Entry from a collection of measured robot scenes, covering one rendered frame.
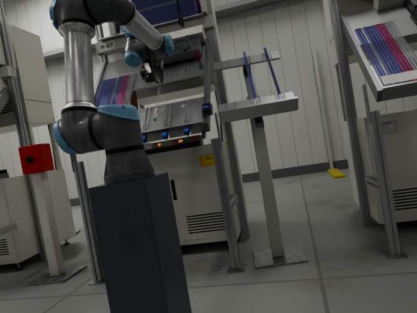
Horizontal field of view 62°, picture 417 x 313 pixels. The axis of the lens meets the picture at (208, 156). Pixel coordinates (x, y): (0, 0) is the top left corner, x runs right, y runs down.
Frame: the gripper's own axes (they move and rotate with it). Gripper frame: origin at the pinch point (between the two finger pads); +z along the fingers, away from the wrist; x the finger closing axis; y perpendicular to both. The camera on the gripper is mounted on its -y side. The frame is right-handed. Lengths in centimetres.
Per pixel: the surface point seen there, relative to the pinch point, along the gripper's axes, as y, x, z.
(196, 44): 27.4, -20.2, 5.4
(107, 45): 50, 39, 9
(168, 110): -16.2, -3.3, 3.9
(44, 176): -29, 80, 23
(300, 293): -108, -51, 15
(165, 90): 29, 11, 39
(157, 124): -24.9, 1.9, 2.4
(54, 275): -79, 85, 51
